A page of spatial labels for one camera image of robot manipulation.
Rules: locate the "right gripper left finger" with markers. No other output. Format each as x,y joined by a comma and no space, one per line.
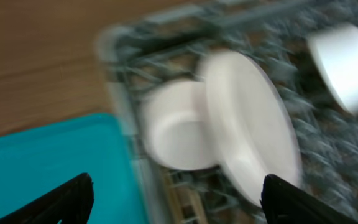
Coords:
71,202

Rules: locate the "white bowl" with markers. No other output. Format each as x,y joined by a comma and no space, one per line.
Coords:
335,53

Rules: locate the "wooden chopstick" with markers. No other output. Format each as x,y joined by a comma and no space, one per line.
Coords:
175,195
197,206

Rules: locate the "pink bowl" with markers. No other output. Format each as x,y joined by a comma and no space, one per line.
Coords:
174,126

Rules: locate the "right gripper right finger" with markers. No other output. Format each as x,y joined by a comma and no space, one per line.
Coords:
283,203

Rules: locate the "white round plate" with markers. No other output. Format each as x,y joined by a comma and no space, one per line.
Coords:
249,124

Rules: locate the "grey dishwasher rack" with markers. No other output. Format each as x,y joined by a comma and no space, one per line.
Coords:
143,55

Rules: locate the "teal serving tray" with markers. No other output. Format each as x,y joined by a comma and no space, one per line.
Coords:
36,161

